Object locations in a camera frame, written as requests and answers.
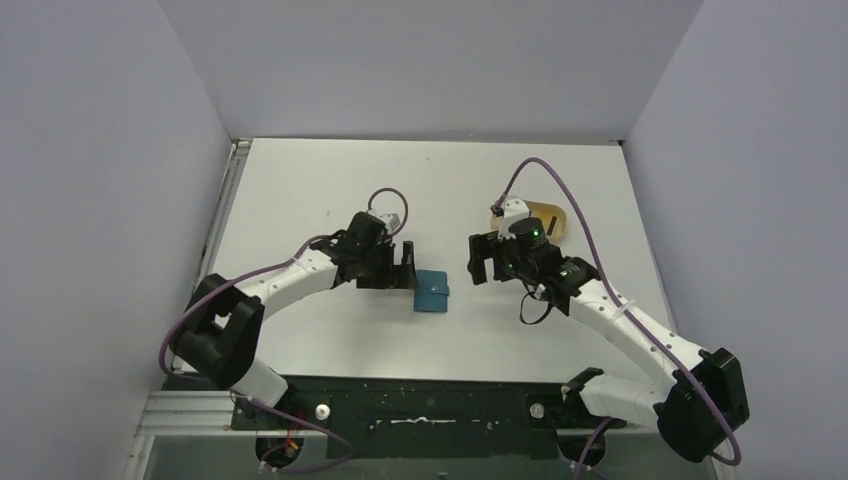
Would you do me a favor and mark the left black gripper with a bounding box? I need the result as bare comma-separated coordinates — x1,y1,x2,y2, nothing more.
358,241,418,291

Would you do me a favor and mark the blue leather card holder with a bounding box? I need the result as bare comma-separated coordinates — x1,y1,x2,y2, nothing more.
413,269,450,314

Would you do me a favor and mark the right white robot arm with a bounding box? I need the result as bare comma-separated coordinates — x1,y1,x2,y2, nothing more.
468,217,750,462

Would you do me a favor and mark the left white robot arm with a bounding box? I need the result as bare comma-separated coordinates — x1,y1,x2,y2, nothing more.
160,212,417,429

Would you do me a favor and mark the beige oval tray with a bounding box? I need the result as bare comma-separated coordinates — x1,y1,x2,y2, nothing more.
490,199,567,243

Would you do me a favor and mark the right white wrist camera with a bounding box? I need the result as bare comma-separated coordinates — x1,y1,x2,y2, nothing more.
497,196,531,239

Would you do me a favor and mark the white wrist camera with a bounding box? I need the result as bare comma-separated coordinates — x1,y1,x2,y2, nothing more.
367,209,401,235
497,196,531,239

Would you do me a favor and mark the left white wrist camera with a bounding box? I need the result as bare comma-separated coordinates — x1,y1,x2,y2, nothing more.
367,209,401,235

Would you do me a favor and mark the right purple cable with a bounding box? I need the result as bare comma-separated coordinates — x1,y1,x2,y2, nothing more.
495,157,742,480

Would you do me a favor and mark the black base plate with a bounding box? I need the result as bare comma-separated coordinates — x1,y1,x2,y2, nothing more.
162,374,631,465

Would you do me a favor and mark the aluminium rail frame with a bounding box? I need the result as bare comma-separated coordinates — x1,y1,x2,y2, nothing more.
122,139,727,480

